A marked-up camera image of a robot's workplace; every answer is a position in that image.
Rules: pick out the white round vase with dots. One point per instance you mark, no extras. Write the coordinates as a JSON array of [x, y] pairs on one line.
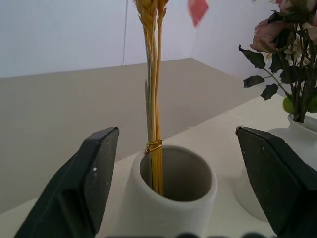
[[297, 148]]

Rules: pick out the pink rose bouquet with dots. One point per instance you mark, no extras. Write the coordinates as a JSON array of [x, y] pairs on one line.
[[292, 59]]

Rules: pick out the white cylindrical vase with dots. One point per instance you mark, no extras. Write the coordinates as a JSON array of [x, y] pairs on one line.
[[171, 196]]

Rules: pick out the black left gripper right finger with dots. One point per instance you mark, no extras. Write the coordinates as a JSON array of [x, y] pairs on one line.
[[277, 183]]

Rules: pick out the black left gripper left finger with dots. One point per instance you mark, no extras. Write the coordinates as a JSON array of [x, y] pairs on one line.
[[74, 188]]

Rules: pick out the red paper tag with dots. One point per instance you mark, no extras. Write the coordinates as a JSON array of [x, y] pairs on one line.
[[197, 11]]

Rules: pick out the yellow wheat bouquet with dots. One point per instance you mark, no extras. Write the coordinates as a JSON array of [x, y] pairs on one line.
[[155, 81]]

